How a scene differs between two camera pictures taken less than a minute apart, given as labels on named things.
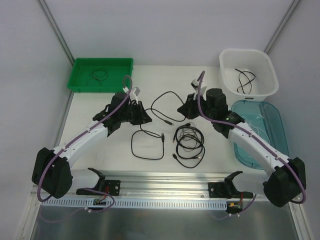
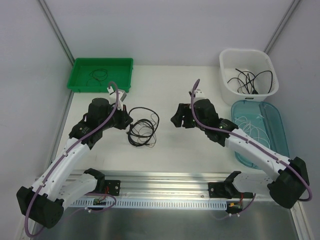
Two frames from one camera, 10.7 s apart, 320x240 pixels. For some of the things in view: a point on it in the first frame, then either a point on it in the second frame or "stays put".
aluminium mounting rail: [177, 186] stays put
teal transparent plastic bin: [264, 117] stays put
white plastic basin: [247, 75] stays put
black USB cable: [165, 121] → [246, 80]
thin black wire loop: [98, 74] stays put
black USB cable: [190, 150] → [143, 122]
